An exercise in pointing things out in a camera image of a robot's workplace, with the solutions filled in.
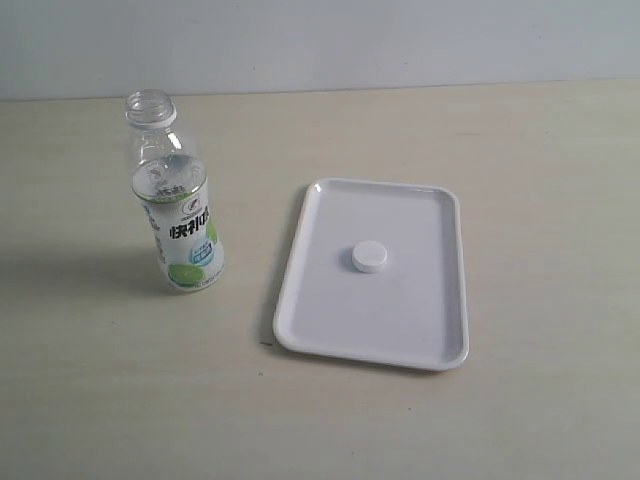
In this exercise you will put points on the white bottle cap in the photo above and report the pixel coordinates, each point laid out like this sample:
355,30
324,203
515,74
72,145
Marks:
369,257

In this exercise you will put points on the clear plastic drink bottle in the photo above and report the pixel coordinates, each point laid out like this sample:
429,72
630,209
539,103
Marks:
171,182

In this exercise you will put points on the white rectangular plastic tray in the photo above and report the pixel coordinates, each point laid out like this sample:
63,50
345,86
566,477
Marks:
413,313

